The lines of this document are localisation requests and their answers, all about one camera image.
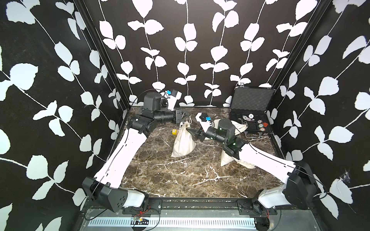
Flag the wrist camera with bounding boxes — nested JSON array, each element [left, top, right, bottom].
[[165, 89, 182, 111], [195, 112, 212, 132]]

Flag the white slotted strip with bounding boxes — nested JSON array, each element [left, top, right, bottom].
[[88, 217, 256, 229]]

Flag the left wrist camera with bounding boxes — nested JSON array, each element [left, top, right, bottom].
[[165, 89, 182, 111]]

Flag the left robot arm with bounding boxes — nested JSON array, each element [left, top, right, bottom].
[[82, 90, 190, 212]]

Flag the cream bag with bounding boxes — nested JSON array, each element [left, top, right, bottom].
[[171, 121, 196, 157], [213, 119, 248, 135], [220, 150, 256, 169]]

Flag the black foam-lined case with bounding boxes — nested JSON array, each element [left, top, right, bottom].
[[229, 86, 275, 134]]

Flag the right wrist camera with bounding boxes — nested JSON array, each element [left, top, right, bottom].
[[195, 112, 212, 132]]

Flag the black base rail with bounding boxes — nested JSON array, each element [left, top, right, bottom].
[[82, 196, 313, 218]]

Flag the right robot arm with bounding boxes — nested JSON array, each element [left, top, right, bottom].
[[187, 117, 318, 214]]

